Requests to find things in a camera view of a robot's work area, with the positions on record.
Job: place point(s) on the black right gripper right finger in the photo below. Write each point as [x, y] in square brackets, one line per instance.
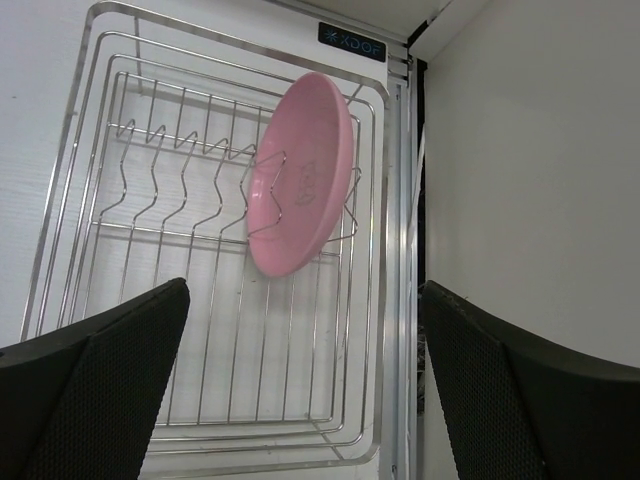
[518, 406]

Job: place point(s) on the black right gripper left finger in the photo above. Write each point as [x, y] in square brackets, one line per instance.
[81, 402]

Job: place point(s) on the pink plastic plate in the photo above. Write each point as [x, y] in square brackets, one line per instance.
[301, 175]

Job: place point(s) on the black xdof label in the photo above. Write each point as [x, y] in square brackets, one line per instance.
[351, 42]

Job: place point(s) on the aluminium table edge rail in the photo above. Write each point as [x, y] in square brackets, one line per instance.
[399, 431]

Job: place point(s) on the metal wire dish rack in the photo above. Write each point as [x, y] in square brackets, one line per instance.
[151, 182]

